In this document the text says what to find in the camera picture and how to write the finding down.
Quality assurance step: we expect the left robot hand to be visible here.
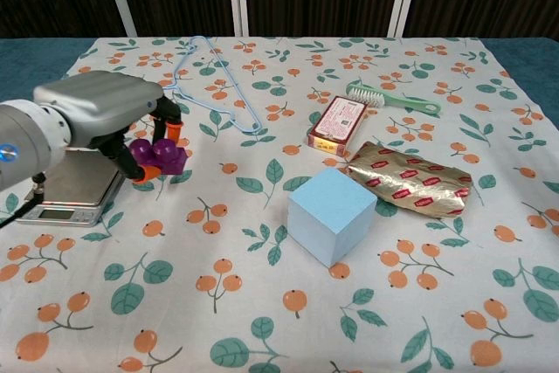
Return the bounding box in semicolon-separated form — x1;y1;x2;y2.
33;70;183;185

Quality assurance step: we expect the purple toy block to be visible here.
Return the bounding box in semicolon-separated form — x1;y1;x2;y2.
129;137;189;176

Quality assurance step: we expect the small digital scale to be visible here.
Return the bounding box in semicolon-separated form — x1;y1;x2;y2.
15;148;128;228

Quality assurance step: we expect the floral print tablecloth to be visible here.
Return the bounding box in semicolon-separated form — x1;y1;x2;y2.
0;35;559;373

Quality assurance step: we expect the red cardboard box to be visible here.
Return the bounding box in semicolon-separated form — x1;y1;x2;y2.
307;95;368;155

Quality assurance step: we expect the light blue foam cube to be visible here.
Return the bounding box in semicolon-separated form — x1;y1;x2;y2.
286;167;379;269

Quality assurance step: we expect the green scrubbing brush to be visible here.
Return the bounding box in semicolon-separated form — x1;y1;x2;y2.
347;79;442;115

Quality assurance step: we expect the gold foil snack packet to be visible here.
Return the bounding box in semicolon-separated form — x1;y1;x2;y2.
347;141;473;219

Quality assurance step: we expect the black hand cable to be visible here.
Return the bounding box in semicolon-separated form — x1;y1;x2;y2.
0;174;45;230

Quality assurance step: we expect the light blue wire hanger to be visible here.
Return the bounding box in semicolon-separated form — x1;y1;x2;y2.
172;35;263;134

